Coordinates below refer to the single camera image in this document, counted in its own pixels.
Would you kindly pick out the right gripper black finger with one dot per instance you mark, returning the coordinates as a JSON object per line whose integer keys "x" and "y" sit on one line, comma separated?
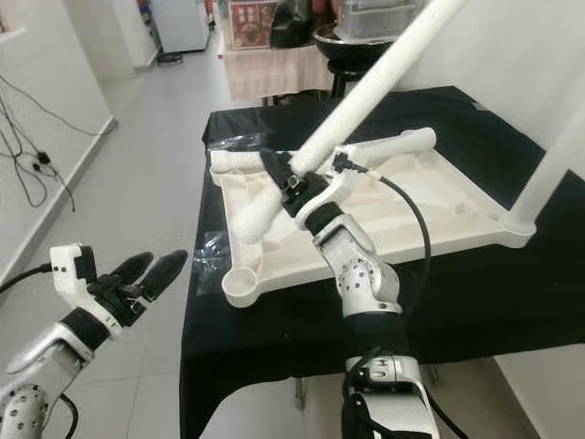
{"x": 283, "y": 172}

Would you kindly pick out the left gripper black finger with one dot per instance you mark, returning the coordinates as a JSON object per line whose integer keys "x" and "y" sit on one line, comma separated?
{"x": 164, "y": 276}
{"x": 132, "y": 268}

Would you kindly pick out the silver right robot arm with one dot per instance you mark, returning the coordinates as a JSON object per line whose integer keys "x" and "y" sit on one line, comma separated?
{"x": 366, "y": 283}

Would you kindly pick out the clear plastic sheet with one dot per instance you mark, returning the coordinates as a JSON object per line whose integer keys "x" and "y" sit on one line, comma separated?
{"x": 215, "y": 265}

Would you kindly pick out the beige table cover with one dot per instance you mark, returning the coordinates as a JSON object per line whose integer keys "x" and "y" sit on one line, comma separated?
{"x": 274, "y": 73}

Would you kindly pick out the black round stool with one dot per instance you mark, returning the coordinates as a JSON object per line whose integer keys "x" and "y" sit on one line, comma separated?
{"x": 340, "y": 80}

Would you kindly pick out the cream plastic table top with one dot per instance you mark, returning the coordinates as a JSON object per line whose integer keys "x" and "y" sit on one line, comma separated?
{"x": 439, "y": 206}

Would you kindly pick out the black tablecloth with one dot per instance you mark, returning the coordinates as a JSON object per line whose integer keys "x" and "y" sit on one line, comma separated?
{"x": 329, "y": 338}

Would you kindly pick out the black bag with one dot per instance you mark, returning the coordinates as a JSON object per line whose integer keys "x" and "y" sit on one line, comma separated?
{"x": 297, "y": 26}

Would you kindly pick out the black round floor stand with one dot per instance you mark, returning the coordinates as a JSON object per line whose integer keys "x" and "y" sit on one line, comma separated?
{"x": 171, "y": 58}

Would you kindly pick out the clear storage box green lid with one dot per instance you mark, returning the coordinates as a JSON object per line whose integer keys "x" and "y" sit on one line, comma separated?
{"x": 375, "y": 20}

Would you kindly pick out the white appliance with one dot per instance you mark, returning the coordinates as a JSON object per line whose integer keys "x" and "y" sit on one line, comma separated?
{"x": 178, "y": 26}

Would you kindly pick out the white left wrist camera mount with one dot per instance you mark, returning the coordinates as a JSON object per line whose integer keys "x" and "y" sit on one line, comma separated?
{"x": 69, "y": 270}

